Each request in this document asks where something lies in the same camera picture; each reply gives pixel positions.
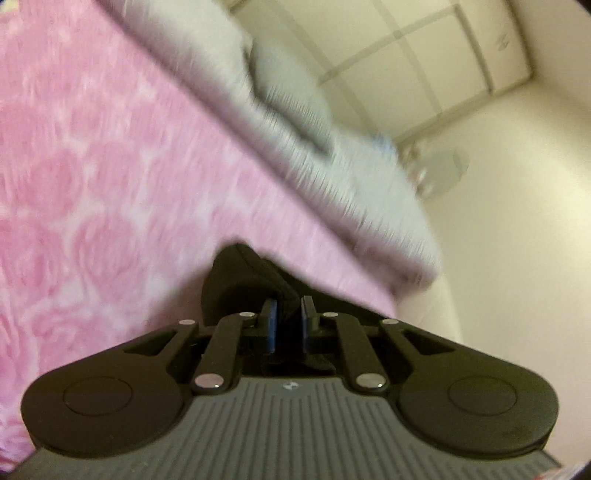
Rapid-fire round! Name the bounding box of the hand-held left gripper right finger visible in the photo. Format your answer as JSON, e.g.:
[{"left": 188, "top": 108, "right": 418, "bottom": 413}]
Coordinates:
[{"left": 301, "top": 297, "right": 456, "bottom": 394}]

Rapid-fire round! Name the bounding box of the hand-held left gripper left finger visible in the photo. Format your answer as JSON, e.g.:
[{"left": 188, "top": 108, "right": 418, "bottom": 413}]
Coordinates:
[{"left": 124, "top": 299, "right": 279, "bottom": 394}]

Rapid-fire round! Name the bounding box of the black garment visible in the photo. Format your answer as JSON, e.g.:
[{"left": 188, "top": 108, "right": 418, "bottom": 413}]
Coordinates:
[{"left": 200, "top": 244, "right": 393, "bottom": 376}]

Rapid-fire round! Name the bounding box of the light grey quilt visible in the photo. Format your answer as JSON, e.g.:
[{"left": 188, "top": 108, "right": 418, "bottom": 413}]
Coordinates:
[{"left": 99, "top": 0, "right": 441, "bottom": 282}]

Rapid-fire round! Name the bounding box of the pink floral blanket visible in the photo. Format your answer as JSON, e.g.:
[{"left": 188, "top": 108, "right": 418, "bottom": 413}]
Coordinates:
[{"left": 0, "top": 0, "right": 439, "bottom": 467}]

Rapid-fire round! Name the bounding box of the pale pillow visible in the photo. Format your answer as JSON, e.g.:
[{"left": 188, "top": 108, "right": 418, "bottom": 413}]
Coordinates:
[{"left": 249, "top": 41, "right": 334, "bottom": 155}]

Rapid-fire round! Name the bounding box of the cream headboard cushion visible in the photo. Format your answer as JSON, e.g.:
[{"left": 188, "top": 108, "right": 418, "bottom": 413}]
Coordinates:
[{"left": 182, "top": 0, "right": 256, "bottom": 100}]

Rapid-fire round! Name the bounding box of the white wardrobe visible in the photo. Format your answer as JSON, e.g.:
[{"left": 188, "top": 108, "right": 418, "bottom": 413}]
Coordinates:
[{"left": 233, "top": 0, "right": 534, "bottom": 145}]

